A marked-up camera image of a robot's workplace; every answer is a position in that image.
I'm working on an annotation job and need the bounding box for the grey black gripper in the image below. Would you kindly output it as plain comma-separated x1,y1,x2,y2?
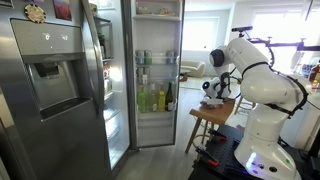
205,93,225,106

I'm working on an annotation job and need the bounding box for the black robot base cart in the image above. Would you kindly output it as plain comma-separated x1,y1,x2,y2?
188,123,258,180

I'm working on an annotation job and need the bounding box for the wooden stool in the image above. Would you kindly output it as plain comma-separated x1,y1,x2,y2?
184,98,237,154

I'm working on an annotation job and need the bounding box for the stainless steel fridge door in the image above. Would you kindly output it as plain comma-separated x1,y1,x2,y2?
120,0,186,150

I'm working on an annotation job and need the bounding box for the green drink can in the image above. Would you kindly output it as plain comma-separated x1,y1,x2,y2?
143,49,153,65

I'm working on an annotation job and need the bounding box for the stainless steel fridge body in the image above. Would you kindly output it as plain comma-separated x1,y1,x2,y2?
88,0,134,174

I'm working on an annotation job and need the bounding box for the red picture fridge magnet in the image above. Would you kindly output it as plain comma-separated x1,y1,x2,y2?
52,0,73,22

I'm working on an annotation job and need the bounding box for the round gold fridge magnet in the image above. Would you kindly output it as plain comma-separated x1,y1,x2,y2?
23,3,47,24

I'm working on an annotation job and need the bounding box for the dark framed fridge magnet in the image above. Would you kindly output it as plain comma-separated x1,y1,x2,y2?
0,0,15,8

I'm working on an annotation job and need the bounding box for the clear plastic bag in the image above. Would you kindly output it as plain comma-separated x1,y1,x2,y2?
199,98,224,110

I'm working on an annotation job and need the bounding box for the wooden chair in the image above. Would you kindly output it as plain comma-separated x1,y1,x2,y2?
234,96,256,116

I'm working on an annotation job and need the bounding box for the cream armchair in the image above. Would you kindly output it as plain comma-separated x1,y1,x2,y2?
180,60,207,78

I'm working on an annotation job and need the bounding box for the small wooden side table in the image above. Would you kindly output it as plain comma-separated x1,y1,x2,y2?
179,68,192,83

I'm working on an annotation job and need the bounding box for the dark wine bottle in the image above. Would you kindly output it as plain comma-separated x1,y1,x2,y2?
164,82,174,112

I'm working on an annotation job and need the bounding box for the yellow drink bottle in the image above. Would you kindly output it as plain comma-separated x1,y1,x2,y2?
157,84,166,113

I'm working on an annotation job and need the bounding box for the clear drink bottle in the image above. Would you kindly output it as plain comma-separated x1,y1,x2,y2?
147,83,158,113

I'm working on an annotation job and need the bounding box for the green drink bottle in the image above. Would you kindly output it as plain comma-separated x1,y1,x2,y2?
136,85,147,113

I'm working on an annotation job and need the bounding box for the white side cabinet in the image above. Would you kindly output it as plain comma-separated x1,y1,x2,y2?
279,96,320,151

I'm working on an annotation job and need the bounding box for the blue box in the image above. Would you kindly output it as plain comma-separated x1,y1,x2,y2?
301,64,314,79

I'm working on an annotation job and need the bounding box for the tan food package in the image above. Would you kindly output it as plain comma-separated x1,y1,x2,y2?
157,8,177,17

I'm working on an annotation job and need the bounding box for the amber liquor bottle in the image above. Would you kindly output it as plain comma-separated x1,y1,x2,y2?
308,63,320,84

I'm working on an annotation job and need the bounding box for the white food package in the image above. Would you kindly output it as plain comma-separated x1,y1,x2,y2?
136,5,153,16

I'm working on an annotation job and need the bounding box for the stainless steel freezer door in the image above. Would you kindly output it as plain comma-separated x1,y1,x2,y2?
0,0,114,180

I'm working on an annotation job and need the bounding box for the water ice dispenser panel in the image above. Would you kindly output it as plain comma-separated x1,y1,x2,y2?
9,18,93,121

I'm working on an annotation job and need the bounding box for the red handled black clamp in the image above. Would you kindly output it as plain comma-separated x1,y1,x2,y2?
194,146,220,168
207,128,230,143

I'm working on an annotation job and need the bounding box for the black exterior camera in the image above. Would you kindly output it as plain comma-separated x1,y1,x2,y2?
231,25,254,34

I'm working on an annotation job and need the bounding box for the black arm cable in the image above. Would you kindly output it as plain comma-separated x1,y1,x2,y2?
213,61,310,118

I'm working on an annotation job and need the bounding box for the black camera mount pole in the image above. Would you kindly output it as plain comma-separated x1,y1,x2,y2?
246,37,320,53

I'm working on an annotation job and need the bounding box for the steel freezer door handle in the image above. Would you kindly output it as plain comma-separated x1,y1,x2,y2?
80,0,106,118

